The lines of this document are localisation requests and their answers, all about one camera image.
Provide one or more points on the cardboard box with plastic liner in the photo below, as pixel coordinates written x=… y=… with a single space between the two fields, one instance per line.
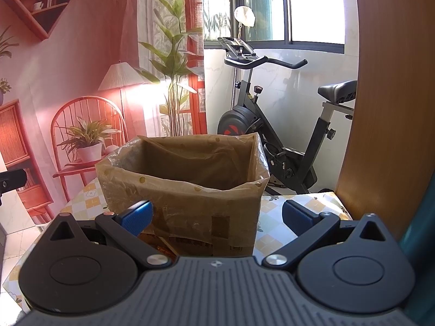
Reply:
x=206 y=190

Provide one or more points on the white round lamp on pole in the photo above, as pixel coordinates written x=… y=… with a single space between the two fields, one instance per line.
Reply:
x=245 y=16

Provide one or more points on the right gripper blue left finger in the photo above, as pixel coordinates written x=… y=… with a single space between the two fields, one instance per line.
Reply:
x=137 y=217

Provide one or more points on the printed room backdrop cloth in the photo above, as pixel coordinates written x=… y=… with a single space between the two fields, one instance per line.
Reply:
x=79 y=78

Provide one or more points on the window with dark frame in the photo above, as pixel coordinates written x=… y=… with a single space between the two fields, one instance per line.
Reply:
x=315 y=25

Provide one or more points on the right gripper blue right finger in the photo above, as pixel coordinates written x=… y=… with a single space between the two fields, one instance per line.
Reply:
x=297 y=217

